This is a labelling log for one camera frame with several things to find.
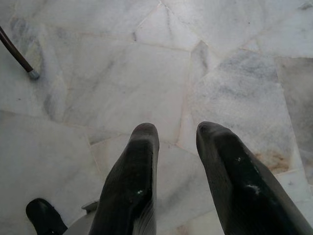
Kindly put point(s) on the black robot foot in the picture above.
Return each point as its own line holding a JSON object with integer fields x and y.
{"x": 45, "y": 218}

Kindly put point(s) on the brown leg with grey foot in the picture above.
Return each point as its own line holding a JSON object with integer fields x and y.
{"x": 17, "y": 52}

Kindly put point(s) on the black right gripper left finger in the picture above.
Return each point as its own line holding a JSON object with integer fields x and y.
{"x": 129, "y": 186}

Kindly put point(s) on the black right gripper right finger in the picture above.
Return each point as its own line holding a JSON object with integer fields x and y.
{"x": 239, "y": 191}

